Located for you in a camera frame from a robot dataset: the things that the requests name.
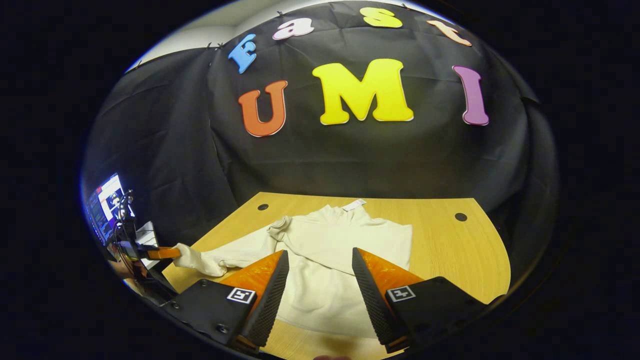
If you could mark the white desk device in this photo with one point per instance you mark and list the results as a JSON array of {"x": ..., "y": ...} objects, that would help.
[{"x": 147, "y": 235}]

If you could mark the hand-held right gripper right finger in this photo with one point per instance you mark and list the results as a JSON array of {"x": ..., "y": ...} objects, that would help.
[{"x": 372, "y": 300}]

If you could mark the computer monitor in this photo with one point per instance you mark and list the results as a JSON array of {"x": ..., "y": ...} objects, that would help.
[{"x": 102, "y": 210}]

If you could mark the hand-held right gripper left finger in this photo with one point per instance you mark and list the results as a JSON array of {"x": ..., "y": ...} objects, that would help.
[{"x": 270, "y": 300}]

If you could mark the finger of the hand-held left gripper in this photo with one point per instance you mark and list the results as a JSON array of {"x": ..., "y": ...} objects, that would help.
[{"x": 164, "y": 252}]

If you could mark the cream sweatshirt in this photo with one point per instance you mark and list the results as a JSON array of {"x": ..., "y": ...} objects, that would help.
[{"x": 325, "y": 250}]

